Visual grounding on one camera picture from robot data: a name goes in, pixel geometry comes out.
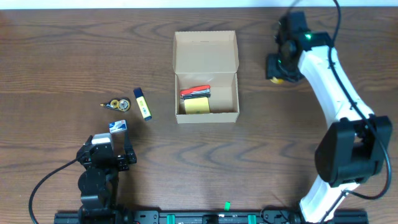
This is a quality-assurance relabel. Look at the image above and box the red black stapler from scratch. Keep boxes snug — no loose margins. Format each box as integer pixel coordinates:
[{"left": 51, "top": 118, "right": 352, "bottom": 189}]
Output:
[{"left": 180, "top": 85, "right": 211, "bottom": 100}]

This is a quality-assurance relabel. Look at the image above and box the yellow sticky note pad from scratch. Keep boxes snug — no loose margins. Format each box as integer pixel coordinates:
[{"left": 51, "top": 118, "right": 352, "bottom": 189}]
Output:
[{"left": 184, "top": 97, "right": 210, "bottom": 114}]

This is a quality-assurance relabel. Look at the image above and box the small green clip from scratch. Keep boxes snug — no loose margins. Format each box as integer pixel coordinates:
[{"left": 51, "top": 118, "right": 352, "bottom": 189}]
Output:
[{"left": 224, "top": 201, "right": 231, "bottom": 211}]

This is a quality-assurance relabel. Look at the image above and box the blue white staples box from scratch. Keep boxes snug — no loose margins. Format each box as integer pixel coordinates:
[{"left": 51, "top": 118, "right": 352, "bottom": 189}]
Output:
[{"left": 108, "top": 119, "right": 127, "bottom": 134}]

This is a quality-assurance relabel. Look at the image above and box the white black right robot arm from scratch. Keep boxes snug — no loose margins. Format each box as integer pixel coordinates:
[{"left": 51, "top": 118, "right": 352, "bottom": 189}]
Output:
[{"left": 266, "top": 30, "right": 392, "bottom": 223}]

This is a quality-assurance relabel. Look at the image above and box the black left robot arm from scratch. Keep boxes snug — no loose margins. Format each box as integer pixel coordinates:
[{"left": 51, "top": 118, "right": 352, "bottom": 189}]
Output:
[{"left": 76, "top": 131, "right": 137, "bottom": 216}]

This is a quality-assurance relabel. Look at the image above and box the brown cardboard box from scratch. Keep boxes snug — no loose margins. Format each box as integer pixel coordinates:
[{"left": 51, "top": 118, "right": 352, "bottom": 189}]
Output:
[{"left": 172, "top": 30, "right": 239, "bottom": 124}]

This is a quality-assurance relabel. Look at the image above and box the correction tape dispenser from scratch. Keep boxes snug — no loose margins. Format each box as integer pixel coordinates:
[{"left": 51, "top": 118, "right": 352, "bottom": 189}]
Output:
[{"left": 100, "top": 98, "right": 131, "bottom": 112}]

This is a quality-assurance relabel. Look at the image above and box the yellow clear tape roll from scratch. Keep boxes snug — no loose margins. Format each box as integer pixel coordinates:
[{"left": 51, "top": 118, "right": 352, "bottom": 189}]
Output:
[{"left": 271, "top": 77, "right": 284, "bottom": 85}]

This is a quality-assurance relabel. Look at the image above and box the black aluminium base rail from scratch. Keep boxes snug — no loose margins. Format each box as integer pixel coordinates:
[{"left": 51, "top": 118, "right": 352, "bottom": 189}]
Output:
[{"left": 53, "top": 208, "right": 369, "bottom": 224}]

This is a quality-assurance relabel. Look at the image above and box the yellow highlighter blue cap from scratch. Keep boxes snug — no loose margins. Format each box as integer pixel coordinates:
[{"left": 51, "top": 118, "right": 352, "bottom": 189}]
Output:
[{"left": 134, "top": 88, "right": 152, "bottom": 121}]

